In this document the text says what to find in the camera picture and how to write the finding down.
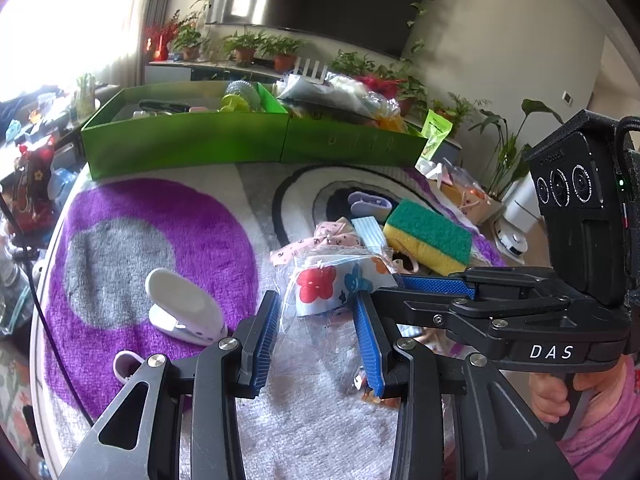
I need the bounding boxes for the white robot vacuum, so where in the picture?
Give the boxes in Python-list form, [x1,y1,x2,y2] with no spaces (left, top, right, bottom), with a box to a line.
[492,224,529,257]

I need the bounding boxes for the red feather flower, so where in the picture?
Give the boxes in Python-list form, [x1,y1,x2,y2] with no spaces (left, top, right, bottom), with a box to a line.
[356,75,408,98]

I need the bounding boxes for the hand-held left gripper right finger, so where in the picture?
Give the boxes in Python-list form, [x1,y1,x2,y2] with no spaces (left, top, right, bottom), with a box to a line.
[351,292,582,480]

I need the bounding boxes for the large leafy plant white pot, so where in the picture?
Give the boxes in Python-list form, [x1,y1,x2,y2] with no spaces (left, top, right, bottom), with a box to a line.
[470,98,567,234]

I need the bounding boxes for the purple grey printed blanket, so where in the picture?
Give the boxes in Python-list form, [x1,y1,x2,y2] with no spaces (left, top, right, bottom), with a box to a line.
[30,160,506,480]

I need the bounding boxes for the yellow green sponge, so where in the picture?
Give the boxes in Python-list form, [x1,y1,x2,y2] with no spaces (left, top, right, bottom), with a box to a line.
[382,198,474,277]

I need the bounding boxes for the blue striped face mask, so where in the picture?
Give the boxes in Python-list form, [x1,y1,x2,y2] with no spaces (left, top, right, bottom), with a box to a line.
[350,215,390,252]

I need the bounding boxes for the white hole punch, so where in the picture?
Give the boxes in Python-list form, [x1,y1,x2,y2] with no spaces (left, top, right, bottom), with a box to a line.
[144,268,227,346]

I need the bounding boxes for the person's right hand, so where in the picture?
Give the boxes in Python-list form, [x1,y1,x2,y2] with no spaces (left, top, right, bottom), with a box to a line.
[530,359,633,425]

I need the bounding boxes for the red patterned bag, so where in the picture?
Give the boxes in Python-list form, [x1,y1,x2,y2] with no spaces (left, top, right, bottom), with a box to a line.
[11,135,57,235]

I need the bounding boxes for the bright window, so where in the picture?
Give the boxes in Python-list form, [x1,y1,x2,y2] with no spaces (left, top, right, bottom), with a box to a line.
[0,0,142,97]

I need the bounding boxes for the pink printed ribbon bow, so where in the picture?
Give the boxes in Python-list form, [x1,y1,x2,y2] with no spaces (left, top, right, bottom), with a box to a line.
[269,216,365,267]

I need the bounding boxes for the small lilac clip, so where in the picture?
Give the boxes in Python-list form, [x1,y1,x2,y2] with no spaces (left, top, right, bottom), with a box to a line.
[347,190,397,219]

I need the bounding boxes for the green cardboard box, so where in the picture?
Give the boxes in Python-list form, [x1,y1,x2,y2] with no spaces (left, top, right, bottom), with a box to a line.
[80,81,291,181]
[281,91,430,167]

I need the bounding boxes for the white router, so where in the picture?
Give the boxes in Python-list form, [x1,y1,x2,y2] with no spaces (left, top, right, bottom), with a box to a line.
[293,57,329,84]

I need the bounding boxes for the clear packet of white pads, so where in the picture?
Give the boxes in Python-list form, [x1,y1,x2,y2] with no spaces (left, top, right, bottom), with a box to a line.
[327,74,367,106]

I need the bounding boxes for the person's right forearm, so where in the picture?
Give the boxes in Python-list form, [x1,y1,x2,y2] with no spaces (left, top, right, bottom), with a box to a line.
[555,355,640,480]

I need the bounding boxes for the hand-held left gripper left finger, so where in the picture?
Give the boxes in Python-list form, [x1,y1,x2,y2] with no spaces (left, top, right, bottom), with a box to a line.
[59,289,282,480]

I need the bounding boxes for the green printed packet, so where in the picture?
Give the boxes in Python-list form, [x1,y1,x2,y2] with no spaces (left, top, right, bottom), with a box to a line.
[415,109,453,168]

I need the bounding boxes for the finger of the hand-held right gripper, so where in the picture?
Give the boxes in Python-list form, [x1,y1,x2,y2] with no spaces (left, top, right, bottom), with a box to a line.
[399,265,557,302]
[373,284,582,342]

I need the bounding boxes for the floral cloth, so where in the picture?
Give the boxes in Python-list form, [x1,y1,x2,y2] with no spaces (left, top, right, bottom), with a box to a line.
[272,250,403,333]

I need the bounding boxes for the grey filled bag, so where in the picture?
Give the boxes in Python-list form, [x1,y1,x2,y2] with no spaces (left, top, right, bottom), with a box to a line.
[276,74,351,111]

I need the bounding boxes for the green clear massage brush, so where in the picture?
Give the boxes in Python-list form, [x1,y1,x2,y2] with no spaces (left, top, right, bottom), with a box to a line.
[220,80,263,112]

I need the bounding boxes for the potted green plant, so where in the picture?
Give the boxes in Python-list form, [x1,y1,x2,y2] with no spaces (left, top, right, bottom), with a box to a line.
[260,35,304,74]
[224,31,266,66]
[397,74,432,114]
[434,91,482,129]
[331,51,382,79]
[172,19,204,62]

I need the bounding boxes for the round wooden stool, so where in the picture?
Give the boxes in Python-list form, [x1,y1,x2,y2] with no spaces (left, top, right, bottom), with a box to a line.
[442,175,503,226]

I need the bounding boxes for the black cable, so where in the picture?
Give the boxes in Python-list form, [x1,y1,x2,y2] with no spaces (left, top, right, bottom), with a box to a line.
[0,195,96,423]

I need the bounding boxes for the long black object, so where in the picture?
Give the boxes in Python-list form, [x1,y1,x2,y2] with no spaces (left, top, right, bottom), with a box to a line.
[138,99,192,114]

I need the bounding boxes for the spider plant in glass pot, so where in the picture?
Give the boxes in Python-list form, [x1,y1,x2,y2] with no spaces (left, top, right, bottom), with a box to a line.
[74,72,99,117]

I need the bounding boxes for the beige curtain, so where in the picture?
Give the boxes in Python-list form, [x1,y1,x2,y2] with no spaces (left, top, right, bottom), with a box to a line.
[106,0,167,87]

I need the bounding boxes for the red flowers in vase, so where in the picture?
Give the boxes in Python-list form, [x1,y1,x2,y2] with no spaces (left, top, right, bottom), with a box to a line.
[144,16,177,62]

